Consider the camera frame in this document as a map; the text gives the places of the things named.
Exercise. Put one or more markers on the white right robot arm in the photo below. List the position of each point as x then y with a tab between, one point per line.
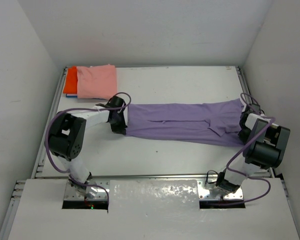
229	180

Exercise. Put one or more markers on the aluminium front table rail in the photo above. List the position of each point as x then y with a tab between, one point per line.
150	177

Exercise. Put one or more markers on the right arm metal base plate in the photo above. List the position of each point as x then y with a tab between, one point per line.
210	193

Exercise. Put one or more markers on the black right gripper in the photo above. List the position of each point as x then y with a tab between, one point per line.
242	137

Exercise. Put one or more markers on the white foam front cover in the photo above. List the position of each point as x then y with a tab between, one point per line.
149	210

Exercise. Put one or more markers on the folded orange t-shirt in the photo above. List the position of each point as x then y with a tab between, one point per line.
71	81

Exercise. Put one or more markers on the aluminium right table rail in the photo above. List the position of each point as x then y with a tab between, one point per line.
247	95

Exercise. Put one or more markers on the folded pink t-shirt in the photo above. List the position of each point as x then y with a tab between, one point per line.
96	82

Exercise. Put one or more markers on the purple t-shirt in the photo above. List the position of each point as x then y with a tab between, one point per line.
204	123

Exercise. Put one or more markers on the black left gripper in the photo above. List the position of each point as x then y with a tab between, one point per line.
122	122

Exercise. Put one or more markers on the aluminium table rail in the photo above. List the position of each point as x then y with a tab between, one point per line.
41	155
247	95
150	177

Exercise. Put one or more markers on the aluminium left table rail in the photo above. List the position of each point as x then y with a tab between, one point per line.
41	155

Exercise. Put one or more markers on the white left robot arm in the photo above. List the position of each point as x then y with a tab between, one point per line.
64	138

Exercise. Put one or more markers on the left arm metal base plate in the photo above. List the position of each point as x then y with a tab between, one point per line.
76	193

